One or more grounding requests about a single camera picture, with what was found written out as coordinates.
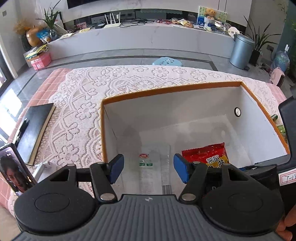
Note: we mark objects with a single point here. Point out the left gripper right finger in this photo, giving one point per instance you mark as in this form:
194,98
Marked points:
193,175

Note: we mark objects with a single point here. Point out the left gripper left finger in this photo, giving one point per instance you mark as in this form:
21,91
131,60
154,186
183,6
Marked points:
103,176

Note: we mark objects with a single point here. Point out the red chips bag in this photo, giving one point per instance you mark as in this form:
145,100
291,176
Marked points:
212,155

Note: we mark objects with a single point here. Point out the white backed snack packet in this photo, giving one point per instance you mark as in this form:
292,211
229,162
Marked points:
154,169

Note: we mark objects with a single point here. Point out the green transparent snack bag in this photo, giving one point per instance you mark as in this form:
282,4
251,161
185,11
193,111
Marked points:
281,128

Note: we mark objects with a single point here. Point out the green sausage snack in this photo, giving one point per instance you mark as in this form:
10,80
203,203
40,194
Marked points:
274,117

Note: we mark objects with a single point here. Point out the person's right hand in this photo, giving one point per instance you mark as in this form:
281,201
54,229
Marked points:
288,221

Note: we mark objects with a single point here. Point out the white lace tablecloth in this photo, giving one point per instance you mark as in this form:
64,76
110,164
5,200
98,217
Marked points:
115,104

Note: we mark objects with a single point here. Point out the orange cardboard box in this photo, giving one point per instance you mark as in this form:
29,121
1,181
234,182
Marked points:
187,117

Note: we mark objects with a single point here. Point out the black notebook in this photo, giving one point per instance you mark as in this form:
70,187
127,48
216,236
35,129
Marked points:
30,133

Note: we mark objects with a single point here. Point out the smartphone on stand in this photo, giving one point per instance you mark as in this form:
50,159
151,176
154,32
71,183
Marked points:
15,171

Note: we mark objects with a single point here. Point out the pink space heater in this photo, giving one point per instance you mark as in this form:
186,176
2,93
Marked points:
277,77

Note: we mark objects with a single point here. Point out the pink checked tablecloth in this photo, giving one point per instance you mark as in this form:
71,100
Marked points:
34,97

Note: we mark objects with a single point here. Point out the blue water bottle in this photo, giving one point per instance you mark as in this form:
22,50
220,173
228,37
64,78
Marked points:
281,60

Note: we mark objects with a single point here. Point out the light blue plastic stool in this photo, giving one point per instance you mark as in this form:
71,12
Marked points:
167,61

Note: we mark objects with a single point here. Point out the blue metal trash bin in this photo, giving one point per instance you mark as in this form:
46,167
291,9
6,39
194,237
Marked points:
242,50

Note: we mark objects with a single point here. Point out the pink storage box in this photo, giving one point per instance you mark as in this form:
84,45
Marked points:
41,61

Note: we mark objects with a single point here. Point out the potted plant by bin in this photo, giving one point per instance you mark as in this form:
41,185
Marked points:
260,39

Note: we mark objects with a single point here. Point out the white marble tv bench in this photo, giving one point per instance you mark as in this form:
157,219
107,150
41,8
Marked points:
148,36

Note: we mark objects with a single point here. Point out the white wifi router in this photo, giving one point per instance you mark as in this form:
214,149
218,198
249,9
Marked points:
113,20

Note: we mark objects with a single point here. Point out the brown gourd vase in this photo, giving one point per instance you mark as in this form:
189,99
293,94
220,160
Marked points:
32,38

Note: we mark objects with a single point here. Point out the green poster board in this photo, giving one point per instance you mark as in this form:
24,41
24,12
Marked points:
201,19

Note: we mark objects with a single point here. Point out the teddy bear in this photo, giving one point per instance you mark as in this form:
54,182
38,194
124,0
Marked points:
210,13

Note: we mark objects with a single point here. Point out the potted plant on bench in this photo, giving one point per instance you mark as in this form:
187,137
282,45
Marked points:
50,16

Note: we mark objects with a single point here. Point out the black wall television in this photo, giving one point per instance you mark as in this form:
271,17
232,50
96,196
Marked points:
102,4

